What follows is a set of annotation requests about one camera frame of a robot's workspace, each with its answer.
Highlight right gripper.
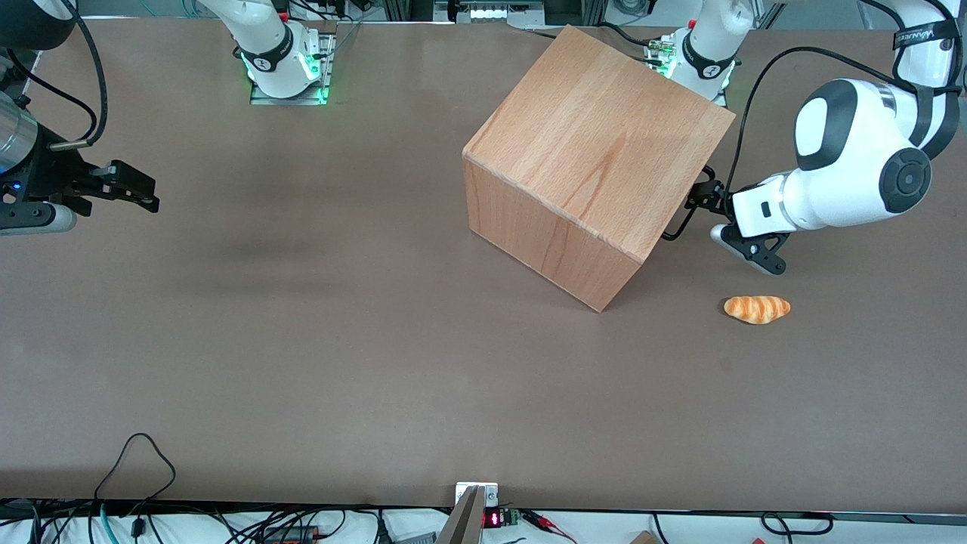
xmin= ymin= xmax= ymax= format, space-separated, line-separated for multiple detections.
xmin=17 ymin=125 xmax=161 ymax=218

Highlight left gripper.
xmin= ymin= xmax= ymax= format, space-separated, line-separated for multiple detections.
xmin=684 ymin=167 xmax=792 ymax=240

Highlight wooden drawer cabinet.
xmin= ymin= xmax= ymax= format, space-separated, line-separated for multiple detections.
xmin=462 ymin=25 xmax=736 ymax=313

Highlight orange toy bread roll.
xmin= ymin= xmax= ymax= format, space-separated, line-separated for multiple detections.
xmin=724 ymin=295 xmax=792 ymax=325

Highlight white device with lights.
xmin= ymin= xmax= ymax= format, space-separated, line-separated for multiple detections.
xmin=434 ymin=0 xmax=546 ymax=25

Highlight red black clip leads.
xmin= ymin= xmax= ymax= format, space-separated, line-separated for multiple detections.
xmin=520 ymin=509 xmax=576 ymax=543

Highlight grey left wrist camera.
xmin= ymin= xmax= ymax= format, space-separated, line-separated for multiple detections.
xmin=709 ymin=223 xmax=792 ymax=276

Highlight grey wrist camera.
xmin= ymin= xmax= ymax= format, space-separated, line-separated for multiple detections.
xmin=709 ymin=223 xmax=792 ymax=276
xmin=0 ymin=201 xmax=78 ymax=236

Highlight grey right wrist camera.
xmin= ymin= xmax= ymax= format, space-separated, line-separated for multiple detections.
xmin=0 ymin=201 xmax=78 ymax=236

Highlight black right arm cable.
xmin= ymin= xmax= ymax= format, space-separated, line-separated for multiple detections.
xmin=0 ymin=0 xmax=109 ymax=150

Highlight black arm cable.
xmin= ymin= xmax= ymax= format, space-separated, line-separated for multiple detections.
xmin=727 ymin=0 xmax=954 ymax=199
xmin=0 ymin=0 xmax=109 ymax=150

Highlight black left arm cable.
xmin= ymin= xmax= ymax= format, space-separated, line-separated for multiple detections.
xmin=727 ymin=0 xmax=954 ymax=199

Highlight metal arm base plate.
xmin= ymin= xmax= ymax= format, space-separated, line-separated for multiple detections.
xmin=644 ymin=36 xmax=728 ymax=108
xmin=249 ymin=30 xmax=338 ymax=106

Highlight looped thin black cable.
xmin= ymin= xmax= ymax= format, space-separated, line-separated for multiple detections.
xmin=94 ymin=432 xmax=177 ymax=505

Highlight black cable with coil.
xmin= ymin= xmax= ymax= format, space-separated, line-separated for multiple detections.
xmin=760 ymin=512 xmax=836 ymax=536

